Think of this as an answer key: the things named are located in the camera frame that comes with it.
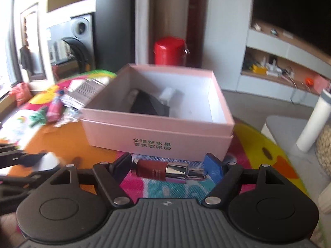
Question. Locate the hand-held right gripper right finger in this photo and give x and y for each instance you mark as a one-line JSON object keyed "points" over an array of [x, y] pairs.
{"points": [[213, 166]]}

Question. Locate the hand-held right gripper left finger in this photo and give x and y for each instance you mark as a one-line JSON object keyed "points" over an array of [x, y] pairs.
{"points": [[121, 166]]}

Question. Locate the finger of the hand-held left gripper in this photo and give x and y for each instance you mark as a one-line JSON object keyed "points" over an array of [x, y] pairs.
{"points": [[15, 183], [31, 160]]}

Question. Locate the red and silver lipstick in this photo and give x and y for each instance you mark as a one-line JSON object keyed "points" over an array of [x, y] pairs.
{"points": [[160, 171]]}

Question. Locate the pink cardboard box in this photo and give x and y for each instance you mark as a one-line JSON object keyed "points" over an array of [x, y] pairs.
{"points": [[155, 134]]}

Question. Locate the pink tube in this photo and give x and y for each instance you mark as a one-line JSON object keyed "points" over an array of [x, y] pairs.
{"points": [[54, 108]]}

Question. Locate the clear plastic bag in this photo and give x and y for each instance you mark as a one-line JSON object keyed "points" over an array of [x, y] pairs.
{"points": [[67, 116]]}

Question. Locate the white barcode labelled box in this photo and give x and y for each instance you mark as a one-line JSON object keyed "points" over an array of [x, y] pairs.
{"points": [[85, 91]]}

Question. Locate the colourful cartoon play mat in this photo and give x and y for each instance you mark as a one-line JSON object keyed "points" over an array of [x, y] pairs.
{"points": [[64, 142]]}

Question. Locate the red plastic bag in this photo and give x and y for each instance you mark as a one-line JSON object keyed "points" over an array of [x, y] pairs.
{"points": [[22, 94]]}

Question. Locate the black and cream pouch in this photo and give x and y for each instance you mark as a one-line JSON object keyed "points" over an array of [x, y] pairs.
{"points": [[147, 103]]}

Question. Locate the small white box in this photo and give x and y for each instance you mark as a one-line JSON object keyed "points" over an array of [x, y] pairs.
{"points": [[168, 97]]}

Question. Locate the white cylinder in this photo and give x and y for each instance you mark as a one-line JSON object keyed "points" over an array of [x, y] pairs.
{"points": [[310, 126]]}

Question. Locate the yellow shelf item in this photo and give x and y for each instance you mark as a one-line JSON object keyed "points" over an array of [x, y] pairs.
{"points": [[260, 69]]}

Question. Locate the glass jar of beans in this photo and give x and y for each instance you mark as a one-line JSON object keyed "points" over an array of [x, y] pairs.
{"points": [[324, 149]]}

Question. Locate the red bin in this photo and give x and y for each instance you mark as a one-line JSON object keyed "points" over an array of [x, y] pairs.
{"points": [[169, 50]]}

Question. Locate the silver washing machine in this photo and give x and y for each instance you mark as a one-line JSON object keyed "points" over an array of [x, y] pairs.
{"points": [[77, 44]]}

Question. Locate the orange pumpkin toy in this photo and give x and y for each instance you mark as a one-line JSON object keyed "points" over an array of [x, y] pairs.
{"points": [[309, 82]]}

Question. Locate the white shelf unit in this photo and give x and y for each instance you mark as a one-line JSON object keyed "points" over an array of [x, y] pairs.
{"points": [[261, 41]]}

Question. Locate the pink box on shelf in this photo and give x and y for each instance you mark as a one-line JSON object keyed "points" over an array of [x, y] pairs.
{"points": [[322, 84]]}

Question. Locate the small white figurine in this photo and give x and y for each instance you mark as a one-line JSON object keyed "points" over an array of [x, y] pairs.
{"points": [[257, 26]]}

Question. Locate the small green toy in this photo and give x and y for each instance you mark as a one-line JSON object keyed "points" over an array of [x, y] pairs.
{"points": [[273, 31]]}

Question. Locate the black television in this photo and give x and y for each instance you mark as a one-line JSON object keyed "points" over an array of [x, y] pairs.
{"points": [[292, 2]]}

